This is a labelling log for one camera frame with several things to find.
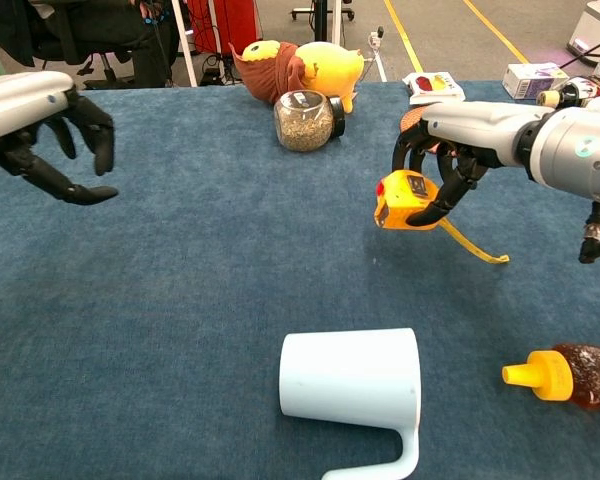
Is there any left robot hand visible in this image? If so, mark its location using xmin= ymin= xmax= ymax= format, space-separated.
xmin=0 ymin=70 xmax=120 ymax=206

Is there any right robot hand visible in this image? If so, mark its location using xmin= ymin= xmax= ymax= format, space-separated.
xmin=392 ymin=101 xmax=526 ymax=229

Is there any yellow tape measure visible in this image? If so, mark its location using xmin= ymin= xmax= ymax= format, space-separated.
xmin=373 ymin=168 xmax=511 ymax=265

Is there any white snack packet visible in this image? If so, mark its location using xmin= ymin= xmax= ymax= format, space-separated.
xmin=402 ymin=71 xmax=467 ymax=107

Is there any round woven brown coaster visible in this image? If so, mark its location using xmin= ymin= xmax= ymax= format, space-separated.
xmin=398 ymin=107 xmax=461 ymax=156

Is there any white purple carton box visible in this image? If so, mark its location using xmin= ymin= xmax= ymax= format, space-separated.
xmin=501 ymin=61 xmax=570 ymax=101

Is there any black office chair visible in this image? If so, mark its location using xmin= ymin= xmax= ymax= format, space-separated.
xmin=29 ymin=29 xmax=134 ymax=91

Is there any dark soy sauce bottle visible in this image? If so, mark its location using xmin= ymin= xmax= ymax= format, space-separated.
xmin=535 ymin=74 xmax=600 ymax=109

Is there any seated person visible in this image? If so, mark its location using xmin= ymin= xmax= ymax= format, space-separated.
xmin=0 ymin=0 xmax=181 ymax=89

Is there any yellow plush toy brown hood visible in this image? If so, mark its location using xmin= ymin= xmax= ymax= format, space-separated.
xmin=228 ymin=39 xmax=366 ymax=115

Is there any white machine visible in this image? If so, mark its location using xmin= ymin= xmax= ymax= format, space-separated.
xmin=565 ymin=0 xmax=600 ymax=65

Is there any glass seed jar black lid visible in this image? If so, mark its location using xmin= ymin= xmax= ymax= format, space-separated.
xmin=273 ymin=89 xmax=347 ymax=153

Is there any black rolling stand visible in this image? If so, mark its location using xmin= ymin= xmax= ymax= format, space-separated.
xmin=289 ymin=0 xmax=356 ymax=22

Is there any red cabinet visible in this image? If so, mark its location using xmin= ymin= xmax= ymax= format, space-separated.
xmin=185 ymin=0 xmax=264 ymax=55

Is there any blue table cloth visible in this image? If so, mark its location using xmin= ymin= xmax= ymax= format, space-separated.
xmin=0 ymin=81 xmax=600 ymax=480

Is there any honey bottle with yellow cap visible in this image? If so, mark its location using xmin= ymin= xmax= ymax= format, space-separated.
xmin=501 ymin=340 xmax=600 ymax=412

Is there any light blue plastic mug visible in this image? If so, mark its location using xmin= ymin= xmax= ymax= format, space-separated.
xmin=278 ymin=327 xmax=422 ymax=480

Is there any white floor cable cover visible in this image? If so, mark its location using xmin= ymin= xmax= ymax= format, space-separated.
xmin=368 ymin=25 xmax=389 ymax=84

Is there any white frame pole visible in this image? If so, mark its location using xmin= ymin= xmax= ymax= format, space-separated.
xmin=169 ymin=0 xmax=199 ymax=88
xmin=329 ymin=0 xmax=344 ymax=46

